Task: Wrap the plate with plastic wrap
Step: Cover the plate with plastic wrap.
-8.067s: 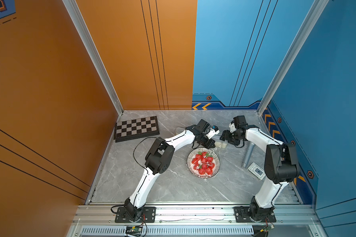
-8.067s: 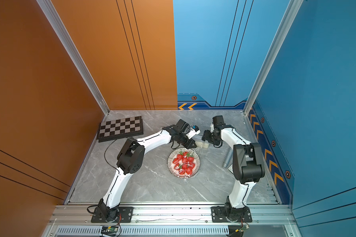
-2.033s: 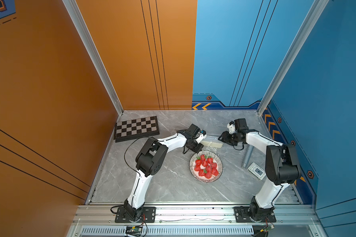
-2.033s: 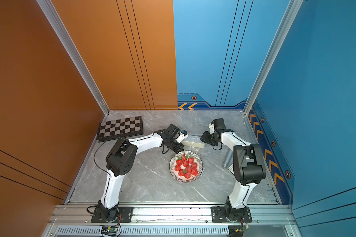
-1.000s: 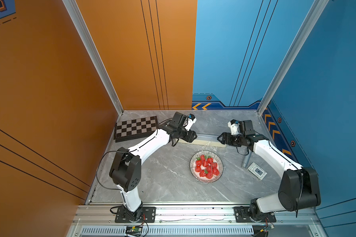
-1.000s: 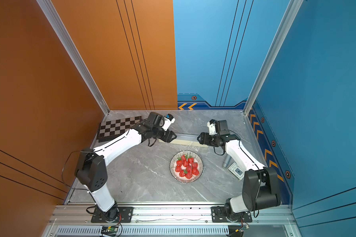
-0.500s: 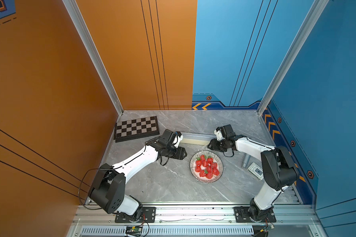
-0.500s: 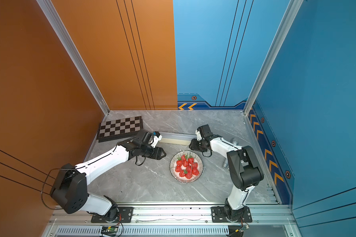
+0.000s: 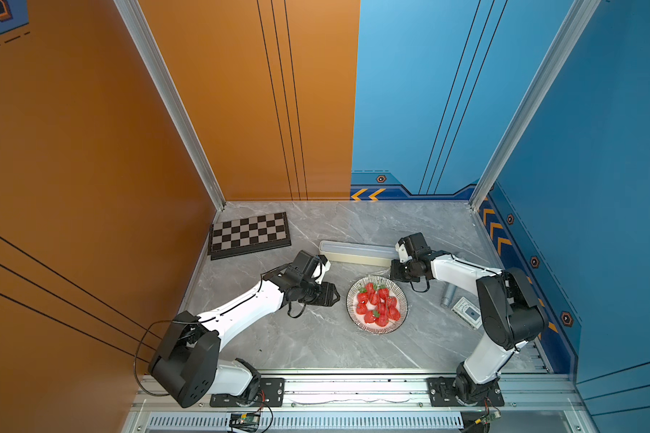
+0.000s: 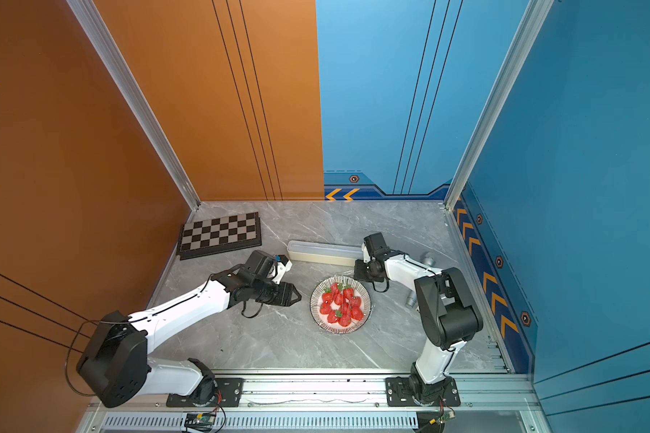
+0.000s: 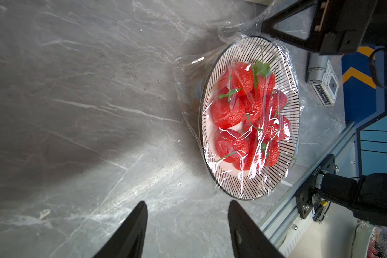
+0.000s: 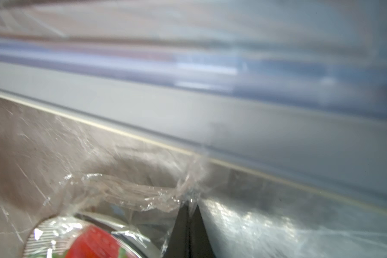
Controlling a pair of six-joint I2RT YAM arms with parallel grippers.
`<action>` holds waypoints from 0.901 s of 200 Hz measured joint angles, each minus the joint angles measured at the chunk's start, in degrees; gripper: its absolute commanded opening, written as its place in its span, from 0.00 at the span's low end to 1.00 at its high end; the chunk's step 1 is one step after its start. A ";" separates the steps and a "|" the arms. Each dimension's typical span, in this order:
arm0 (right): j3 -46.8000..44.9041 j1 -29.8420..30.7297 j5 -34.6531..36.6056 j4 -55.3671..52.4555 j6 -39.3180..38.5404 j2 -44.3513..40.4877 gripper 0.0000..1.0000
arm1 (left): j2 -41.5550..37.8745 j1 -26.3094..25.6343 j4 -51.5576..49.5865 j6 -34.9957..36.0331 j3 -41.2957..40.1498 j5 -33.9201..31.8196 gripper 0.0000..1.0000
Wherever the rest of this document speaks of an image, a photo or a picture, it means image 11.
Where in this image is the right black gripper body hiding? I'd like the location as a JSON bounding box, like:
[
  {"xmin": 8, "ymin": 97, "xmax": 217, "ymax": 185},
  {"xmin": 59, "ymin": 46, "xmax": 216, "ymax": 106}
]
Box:
[{"xmin": 318, "ymin": 1, "xmax": 387, "ymax": 55}]

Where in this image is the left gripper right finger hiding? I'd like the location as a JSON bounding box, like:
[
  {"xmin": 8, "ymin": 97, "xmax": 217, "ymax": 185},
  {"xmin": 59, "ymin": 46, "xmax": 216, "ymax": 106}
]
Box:
[{"xmin": 227, "ymin": 200, "xmax": 283, "ymax": 258}]

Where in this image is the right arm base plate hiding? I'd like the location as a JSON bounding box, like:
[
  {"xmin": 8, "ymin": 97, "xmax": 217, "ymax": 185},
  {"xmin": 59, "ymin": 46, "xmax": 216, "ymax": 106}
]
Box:
[{"xmin": 295, "ymin": 154, "xmax": 335, "ymax": 219}]

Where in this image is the clear plastic wrap sheet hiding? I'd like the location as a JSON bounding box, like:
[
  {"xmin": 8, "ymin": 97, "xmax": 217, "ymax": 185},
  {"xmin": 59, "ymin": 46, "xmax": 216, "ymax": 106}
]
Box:
[{"xmin": 174, "ymin": 19, "xmax": 307, "ymax": 202}]

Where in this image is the small white box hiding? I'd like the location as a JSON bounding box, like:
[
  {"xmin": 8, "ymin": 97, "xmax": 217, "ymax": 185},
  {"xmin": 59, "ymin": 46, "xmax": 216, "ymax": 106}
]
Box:
[{"xmin": 312, "ymin": 60, "xmax": 340, "ymax": 106}]

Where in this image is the aluminium front rail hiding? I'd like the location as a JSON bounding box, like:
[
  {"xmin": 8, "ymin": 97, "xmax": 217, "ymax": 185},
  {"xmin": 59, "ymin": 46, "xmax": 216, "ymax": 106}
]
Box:
[{"xmin": 260, "ymin": 122, "xmax": 361, "ymax": 258}]

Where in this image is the red strawberries pile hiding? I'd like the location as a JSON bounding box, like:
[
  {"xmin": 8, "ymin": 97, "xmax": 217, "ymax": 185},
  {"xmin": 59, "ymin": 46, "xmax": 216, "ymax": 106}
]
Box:
[{"xmin": 210, "ymin": 61, "xmax": 291, "ymax": 173}]

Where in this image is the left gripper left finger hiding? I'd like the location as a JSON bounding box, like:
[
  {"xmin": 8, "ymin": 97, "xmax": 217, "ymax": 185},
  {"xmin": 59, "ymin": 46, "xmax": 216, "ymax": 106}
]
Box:
[{"xmin": 94, "ymin": 201, "xmax": 148, "ymax": 258}]

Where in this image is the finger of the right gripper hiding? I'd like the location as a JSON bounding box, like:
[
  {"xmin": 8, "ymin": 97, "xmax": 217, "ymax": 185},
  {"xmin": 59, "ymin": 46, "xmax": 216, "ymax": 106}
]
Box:
[{"xmin": 261, "ymin": 1, "xmax": 329, "ymax": 53}]

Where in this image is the striped ceramic plate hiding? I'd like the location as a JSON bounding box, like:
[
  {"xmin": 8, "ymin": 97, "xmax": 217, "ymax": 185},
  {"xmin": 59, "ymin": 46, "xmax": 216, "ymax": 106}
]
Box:
[{"xmin": 198, "ymin": 35, "xmax": 301, "ymax": 201}]

